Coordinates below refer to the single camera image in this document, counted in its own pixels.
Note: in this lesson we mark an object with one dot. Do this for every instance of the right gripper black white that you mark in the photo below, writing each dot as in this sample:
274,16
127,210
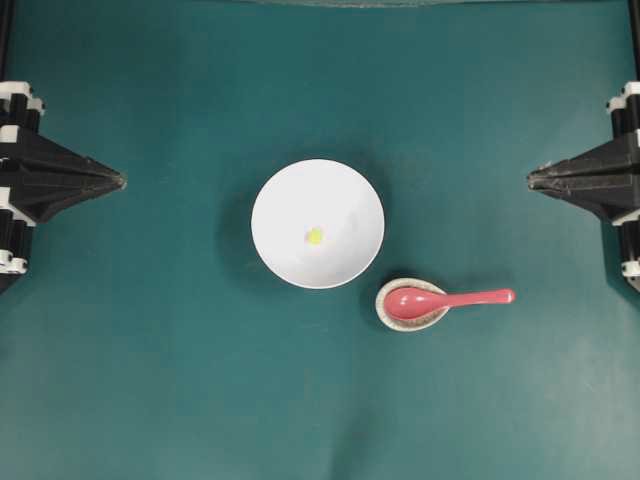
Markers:
618,156

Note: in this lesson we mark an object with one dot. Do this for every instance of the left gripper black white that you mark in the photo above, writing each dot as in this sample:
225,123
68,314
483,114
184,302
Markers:
25,155

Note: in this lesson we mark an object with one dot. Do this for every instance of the pink plastic soup spoon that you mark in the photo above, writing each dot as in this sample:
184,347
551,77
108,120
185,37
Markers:
409,303

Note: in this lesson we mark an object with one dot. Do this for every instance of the yellow hexagonal prism block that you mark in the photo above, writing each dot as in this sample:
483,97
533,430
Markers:
314,236

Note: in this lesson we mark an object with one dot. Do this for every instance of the speckled egg-shaped spoon rest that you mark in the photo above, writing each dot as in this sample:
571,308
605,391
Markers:
412,325

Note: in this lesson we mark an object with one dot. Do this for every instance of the white round bowl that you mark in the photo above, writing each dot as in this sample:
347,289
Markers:
328,195

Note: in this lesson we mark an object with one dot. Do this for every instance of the black frame post left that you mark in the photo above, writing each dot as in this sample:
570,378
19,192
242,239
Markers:
6,22

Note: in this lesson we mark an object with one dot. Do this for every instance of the black frame post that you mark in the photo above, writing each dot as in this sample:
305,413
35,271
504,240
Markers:
6,22
634,21

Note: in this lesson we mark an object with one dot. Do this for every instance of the black frame post right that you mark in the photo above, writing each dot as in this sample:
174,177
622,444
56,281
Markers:
634,21

